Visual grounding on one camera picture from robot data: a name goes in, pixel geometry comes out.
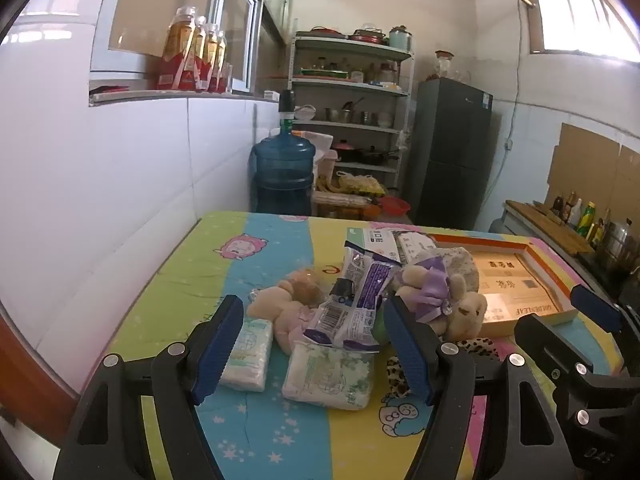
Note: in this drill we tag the teal canister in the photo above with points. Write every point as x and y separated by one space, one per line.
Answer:
400 39

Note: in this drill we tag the teddy bear with purple bow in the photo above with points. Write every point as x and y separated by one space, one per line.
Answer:
435 295

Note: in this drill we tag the leopard print cloth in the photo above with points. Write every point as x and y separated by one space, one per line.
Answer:
477 347

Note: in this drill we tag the red basket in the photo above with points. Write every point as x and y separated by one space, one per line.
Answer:
394 206

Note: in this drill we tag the white metal shelf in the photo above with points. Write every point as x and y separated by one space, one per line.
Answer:
350 85

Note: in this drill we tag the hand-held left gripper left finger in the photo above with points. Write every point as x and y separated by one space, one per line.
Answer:
220 350

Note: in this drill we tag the wooden cutting board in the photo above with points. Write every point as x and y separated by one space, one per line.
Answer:
545 225

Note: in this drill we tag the beige teddy bear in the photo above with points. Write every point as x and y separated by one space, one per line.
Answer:
285 320

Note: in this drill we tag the small high window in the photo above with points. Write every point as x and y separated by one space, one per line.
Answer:
575 10

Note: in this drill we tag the steel pot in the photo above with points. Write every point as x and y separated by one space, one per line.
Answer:
620 245

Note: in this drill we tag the small black item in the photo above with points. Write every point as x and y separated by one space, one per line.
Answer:
342 287

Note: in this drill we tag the white bowl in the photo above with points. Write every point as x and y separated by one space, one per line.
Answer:
305 113

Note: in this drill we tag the cardboard sheet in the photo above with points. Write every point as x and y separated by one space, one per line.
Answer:
595 170

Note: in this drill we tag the white tissue pack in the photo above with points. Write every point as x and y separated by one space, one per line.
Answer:
247 355

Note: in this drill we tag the purple white plastic packet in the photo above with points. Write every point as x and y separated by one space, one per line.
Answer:
370 280

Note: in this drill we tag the floral print packet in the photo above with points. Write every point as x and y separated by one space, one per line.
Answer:
415 247

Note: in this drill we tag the dark grey fridge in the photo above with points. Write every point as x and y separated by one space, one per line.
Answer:
450 160

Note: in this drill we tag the white bottle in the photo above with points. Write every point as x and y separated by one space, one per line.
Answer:
576 212

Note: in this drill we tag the green sponge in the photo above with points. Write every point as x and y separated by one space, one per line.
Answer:
380 327

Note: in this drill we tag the white green packet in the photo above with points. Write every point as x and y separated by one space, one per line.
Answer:
372 242

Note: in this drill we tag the dark sauce bottle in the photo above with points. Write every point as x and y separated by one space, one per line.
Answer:
558 206

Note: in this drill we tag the grey counter cabinet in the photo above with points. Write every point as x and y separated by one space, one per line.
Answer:
505 225

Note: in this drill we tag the black pan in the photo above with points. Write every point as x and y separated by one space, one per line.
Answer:
380 156

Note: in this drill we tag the black water pump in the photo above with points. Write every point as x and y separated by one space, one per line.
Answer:
286 105

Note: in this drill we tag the brown plush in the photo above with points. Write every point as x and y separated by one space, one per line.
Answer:
302 285

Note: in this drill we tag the green bottle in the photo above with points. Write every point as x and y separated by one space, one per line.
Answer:
586 220

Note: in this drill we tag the blue water jug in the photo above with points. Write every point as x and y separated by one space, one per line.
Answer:
282 170

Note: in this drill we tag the orange drink bottle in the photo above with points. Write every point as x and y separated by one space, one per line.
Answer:
200 60
222 65
212 62
177 55

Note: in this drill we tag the black cooktop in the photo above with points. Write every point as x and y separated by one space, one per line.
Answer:
602 265

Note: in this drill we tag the red lidded pot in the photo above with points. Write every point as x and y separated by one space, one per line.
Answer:
369 35

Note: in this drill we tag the orange cardboard box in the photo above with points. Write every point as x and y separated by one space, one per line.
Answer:
515 280

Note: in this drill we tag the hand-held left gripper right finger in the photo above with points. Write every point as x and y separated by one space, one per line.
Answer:
405 350

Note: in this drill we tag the pink bin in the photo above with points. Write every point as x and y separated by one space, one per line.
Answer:
327 165

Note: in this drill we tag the sliding window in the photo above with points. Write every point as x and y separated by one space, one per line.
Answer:
200 20

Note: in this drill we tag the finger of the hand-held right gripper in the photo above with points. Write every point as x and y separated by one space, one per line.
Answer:
595 306
542 342

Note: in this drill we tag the glass jar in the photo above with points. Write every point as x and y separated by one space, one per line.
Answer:
443 65

